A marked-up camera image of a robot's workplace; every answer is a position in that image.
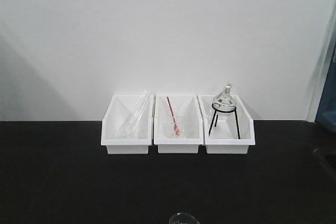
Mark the clear glass beaker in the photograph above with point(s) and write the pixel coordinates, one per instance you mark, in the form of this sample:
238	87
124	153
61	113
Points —
183	218

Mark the red striped stirring rod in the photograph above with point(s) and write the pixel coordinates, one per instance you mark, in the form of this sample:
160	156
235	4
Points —
176	128

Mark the clear beaker in bin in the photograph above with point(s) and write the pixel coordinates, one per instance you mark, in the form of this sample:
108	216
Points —
180	119

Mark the white storage bin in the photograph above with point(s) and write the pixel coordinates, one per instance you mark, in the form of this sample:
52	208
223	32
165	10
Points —
188	106
117	112
223	138

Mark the clear glass tubes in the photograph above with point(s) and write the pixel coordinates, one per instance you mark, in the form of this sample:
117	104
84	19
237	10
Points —
137	119

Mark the white right storage bin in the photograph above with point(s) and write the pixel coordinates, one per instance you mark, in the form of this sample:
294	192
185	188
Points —
223	138

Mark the white middle storage bin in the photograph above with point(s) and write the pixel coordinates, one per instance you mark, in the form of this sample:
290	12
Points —
188	106

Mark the glass alcohol lamp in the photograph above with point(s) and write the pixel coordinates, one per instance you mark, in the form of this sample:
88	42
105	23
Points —
224	103

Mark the black wire tripod stand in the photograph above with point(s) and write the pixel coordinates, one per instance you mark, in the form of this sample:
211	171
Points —
237	124

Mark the white left storage bin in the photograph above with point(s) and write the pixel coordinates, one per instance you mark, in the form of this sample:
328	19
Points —
117	112

